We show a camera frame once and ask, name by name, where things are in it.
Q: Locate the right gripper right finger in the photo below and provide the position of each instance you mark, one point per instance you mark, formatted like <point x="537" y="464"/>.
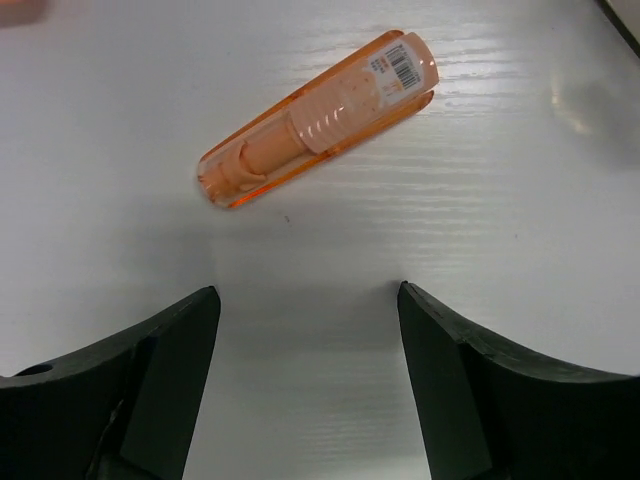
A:
<point x="490" y="408"/>

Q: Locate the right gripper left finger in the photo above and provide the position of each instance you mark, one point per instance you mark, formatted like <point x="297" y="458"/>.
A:
<point x="124" y="407"/>

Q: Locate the orange highlighter pen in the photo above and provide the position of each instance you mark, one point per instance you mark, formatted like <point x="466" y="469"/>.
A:
<point x="375" y="88"/>

